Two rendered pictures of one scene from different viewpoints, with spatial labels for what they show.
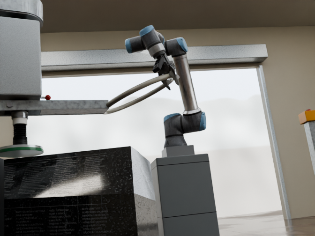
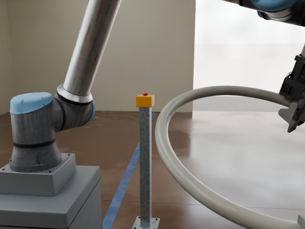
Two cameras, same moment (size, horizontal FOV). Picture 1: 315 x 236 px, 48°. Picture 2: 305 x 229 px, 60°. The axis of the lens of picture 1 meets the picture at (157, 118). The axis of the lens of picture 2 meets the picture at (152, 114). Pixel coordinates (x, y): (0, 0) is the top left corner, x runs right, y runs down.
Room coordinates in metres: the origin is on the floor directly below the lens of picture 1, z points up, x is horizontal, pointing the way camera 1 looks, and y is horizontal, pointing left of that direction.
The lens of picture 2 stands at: (2.11, 0.72, 1.34)
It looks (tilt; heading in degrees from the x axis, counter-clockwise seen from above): 12 degrees down; 285
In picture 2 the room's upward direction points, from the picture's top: straight up
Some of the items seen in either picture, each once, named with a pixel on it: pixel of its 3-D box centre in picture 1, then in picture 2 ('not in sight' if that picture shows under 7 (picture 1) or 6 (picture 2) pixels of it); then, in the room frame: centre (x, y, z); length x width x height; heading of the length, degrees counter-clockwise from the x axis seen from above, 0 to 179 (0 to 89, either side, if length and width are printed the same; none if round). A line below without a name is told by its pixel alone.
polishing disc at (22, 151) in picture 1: (20, 150); not in sight; (1.74, 0.69, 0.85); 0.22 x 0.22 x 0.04
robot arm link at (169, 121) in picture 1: (174, 125); (35, 116); (2.81, -0.13, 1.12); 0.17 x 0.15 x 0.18; 73
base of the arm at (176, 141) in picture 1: (175, 142); (35, 150); (2.81, -0.12, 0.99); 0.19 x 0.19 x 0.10
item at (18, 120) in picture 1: (19, 121); not in sight; (1.74, 0.69, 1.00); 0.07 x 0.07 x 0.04
